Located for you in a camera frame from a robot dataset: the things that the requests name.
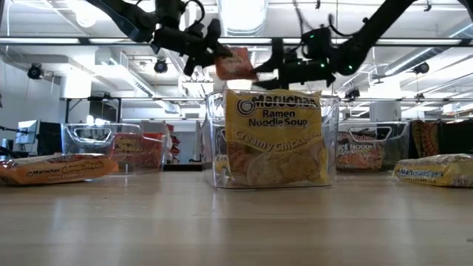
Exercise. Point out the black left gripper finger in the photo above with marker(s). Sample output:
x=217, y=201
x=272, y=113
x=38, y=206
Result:
x=216, y=40

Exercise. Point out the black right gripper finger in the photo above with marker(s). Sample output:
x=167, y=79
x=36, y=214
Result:
x=275, y=84
x=278, y=59

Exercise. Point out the red Maruchan noodle pack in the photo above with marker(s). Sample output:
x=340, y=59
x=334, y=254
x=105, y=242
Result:
x=236, y=64
x=55, y=170
x=136, y=151

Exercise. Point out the clear plastic bin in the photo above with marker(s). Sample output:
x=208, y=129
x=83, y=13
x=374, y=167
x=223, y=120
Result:
x=85, y=147
x=399, y=155
x=333, y=140

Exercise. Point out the black Maruchan fire noodle pack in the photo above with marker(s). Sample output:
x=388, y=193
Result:
x=360, y=155

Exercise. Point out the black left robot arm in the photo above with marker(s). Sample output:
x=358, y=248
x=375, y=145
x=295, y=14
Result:
x=125, y=18

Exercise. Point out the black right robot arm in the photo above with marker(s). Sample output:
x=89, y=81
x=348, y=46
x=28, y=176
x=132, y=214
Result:
x=369, y=33

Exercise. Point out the orange patterned dark panel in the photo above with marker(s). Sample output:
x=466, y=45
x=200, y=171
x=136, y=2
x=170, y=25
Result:
x=425, y=138

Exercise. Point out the black box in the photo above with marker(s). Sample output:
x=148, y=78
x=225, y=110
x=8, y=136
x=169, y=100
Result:
x=456, y=136

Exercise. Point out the white computer monitor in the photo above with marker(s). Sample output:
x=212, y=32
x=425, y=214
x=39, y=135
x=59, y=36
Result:
x=27, y=131

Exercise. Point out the black round dome camera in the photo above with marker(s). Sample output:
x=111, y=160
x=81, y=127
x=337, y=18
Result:
x=421, y=67
x=35, y=71
x=160, y=65
x=353, y=93

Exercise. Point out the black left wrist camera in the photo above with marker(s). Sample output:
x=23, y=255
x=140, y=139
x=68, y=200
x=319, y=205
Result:
x=170, y=13

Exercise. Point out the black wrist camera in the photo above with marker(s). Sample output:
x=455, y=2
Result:
x=170, y=13
x=318, y=42

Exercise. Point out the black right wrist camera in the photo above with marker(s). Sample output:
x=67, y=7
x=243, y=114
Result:
x=318, y=42

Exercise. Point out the silver ventilation duct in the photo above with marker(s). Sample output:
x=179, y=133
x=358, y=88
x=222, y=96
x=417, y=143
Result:
x=242, y=18

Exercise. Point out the black metal scaffold rail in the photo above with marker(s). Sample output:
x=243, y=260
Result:
x=103, y=98

